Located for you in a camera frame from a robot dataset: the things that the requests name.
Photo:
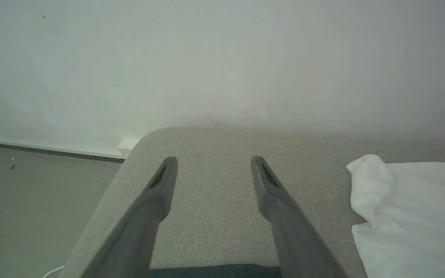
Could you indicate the white shirt with black sleeves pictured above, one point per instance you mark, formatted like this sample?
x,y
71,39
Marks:
x,y
411,216

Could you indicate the white baseboard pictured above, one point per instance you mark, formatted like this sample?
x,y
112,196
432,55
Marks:
x,y
52,147

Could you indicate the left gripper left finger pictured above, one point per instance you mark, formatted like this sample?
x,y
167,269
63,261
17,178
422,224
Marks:
x,y
145,224

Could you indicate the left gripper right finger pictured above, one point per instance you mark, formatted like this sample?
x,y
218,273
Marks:
x,y
288,227

